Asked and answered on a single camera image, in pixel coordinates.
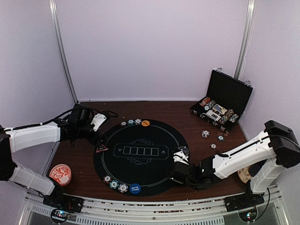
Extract red triangular all-in marker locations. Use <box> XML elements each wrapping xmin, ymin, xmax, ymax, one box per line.
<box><xmin>95</xmin><ymin>144</ymin><xmax>108</xmax><ymax>153</ymax></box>

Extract clear round dealer button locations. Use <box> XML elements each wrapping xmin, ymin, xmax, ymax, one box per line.
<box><xmin>179</xmin><ymin>146</ymin><xmax>189</xmax><ymax>156</ymax></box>

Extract yellow big blind button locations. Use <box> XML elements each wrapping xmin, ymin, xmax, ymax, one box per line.
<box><xmin>141</xmin><ymin>120</ymin><xmax>150</xmax><ymax>127</ymax></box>

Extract blue small blind button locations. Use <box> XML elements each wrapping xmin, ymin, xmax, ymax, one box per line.
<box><xmin>129</xmin><ymin>183</ymin><xmax>141</xmax><ymax>195</ymax></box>

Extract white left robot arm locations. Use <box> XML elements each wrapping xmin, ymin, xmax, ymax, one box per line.
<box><xmin>0</xmin><ymin>113</ymin><xmax>110</xmax><ymax>208</ymax></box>

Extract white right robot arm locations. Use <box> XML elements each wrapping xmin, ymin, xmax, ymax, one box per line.
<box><xmin>170</xmin><ymin>120</ymin><xmax>300</xmax><ymax>207</ymax></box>

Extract brown poker chip stack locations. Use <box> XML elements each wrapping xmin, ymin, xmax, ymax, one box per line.
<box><xmin>210</xmin><ymin>143</ymin><xmax>217</xmax><ymax>149</ymax></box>

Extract blue white chip stack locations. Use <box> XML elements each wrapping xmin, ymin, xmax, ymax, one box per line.
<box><xmin>201</xmin><ymin>130</ymin><xmax>210</xmax><ymax>138</ymax></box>

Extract green poker chip stack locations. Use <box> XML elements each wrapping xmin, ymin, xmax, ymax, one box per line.
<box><xmin>217</xmin><ymin>135</ymin><xmax>225</xmax><ymax>142</ymax></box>

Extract round black poker mat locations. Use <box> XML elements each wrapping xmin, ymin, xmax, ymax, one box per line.
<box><xmin>93</xmin><ymin>119</ymin><xmax>188</xmax><ymax>197</ymax></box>

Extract round wooden coaster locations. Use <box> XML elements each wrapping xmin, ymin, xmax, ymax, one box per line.
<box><xmin>237</xmin><ymin>167</ymin><xmax>252</xmax><ymax>184</ymax></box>

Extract red white patterned cup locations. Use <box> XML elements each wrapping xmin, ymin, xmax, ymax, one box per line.
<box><xmin>49</xmin><ymin>164</ymin><xmax>72</xmax><ymax>187</ymax></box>

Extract dark blue mug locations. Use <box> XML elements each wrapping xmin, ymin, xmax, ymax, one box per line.
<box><xmin>249</xmin><ymin>164</ymin><xmax>261</xmax><ymax>177</ymax></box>

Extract right chip rows in case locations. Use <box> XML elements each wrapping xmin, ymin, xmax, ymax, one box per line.
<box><xmin>218</xmin><ymin>109</ymin><xmax>240</xmax><ymax>125</ymax></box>

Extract card deck in case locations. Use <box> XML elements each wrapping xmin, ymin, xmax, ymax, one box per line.
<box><xmin>205</xmin><ymin>104</ymin><xmax>228</xmax><ymax>121</ymax></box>

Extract green chip row in case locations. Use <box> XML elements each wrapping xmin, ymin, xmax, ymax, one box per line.
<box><xmin>204</xmin><ymin>100</ymin><xmax>216</xmax><ymax>111</ymax></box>

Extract red chip row in case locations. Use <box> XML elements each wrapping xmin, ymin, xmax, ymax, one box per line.
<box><xmin>199</xmin><ymin>97</ymin><xmax>211</xmax><ymax>107</ymax></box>

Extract black poker chip case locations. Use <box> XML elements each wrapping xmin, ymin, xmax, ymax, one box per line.
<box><xmin>190</xmin><ymin>70</ymin><xmax>253</xmax><ymax>134</ymax></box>

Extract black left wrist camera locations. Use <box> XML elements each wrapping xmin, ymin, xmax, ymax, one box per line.
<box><xmin>67</xmin><ymin>104</ymin><xmax>91</xmax><ymax>127</ymax></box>

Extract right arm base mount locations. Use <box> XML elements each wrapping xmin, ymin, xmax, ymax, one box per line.
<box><xmin>224</xmin><ymin>190</ymin><xmax>264</xmax><ymax>223</ymax></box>

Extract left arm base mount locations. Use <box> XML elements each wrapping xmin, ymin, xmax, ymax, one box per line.
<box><xmin>39</xmin><ymin>186</ymin><xmax>84</xmax><ymax>225</ymax></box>

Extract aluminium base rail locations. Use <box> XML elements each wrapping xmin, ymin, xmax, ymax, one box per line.
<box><xmin>22</xmin><ymin>184</ymin><xmax>289</xmax><ymax>225</ymax></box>

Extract aluminium frame post right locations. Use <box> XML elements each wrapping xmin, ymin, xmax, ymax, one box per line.
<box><xmin>234</xmin><ymin>0</ymin><xmax>256</xmax><ymax>80</ymax></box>

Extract aluminium frame post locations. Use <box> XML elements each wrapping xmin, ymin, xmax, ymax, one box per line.
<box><xmin>49</xmin><ymin>0</ymin><xmax>78</xmax><ymax>104</ymax></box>
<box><xmin>234</xmin><ymin>0</ymin><xmax>256</xmax><ymax>80</ymax></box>

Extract aluminium frame post left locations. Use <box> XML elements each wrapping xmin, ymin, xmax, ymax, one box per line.
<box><xmin>49</xmin><ymin>0</ymin><xmax>78</xmax><ymax>104</ymax></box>

